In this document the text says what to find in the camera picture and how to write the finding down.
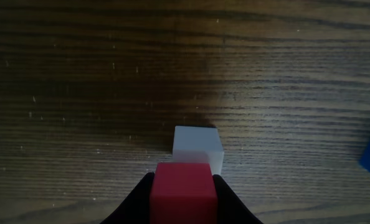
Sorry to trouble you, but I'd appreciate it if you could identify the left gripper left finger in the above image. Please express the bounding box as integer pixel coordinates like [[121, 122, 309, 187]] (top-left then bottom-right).
[[99, 172, 155, 224]]

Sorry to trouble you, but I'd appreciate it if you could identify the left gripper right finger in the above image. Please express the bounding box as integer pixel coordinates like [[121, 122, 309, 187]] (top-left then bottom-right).
[[214, 174, 263, 224]]

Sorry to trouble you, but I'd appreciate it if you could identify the red cube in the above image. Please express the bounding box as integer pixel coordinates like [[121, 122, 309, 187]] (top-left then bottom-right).
[[149, 162, 219, 224]]

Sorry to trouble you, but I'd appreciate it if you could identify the white cube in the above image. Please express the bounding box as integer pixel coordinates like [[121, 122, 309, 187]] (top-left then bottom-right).
[[171, 125, 225, 175]]

